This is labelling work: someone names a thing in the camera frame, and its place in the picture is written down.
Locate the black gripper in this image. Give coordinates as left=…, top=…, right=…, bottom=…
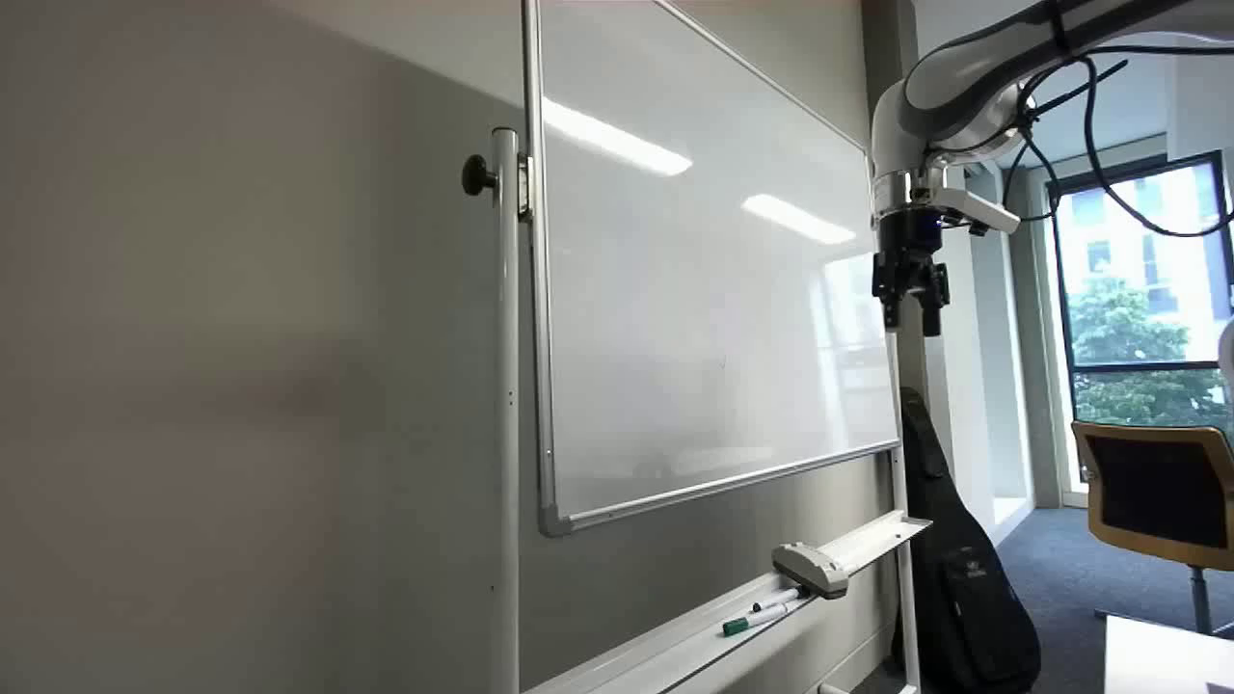
left=869, top=203, right=955, bottom=339

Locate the white metal marker tray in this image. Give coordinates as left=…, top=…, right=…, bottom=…
left=526, top=509, right=937, bottom=694

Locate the large whiteboard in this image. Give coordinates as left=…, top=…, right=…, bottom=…
left=522, top=0, right=904, bottom=540

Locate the black guitar bag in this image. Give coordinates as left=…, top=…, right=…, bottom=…
left=893, top=380, right=1046, bottom=694

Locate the grey whiteboard eraser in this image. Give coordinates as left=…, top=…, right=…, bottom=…
left=767, top=537, right=854, bottom=601

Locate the wooden chair with dark seat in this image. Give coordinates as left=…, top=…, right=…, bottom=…
left=1070, top=419, right=1234, bottom=635

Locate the black round stand knob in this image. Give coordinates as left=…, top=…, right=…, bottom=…
left=458, top=150, right=500, bottom=199

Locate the white whiteboard stand post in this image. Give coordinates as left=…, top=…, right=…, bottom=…
left=890, top=290, right=935, bottom=694
left=486, top=122, right=532, bottom=694

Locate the window with black frame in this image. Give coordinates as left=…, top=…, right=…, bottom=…
left=1040, top=148, right=1234, bottom=436

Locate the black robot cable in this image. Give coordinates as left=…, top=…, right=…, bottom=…
left=998, top=0, right=1234, bottom=242

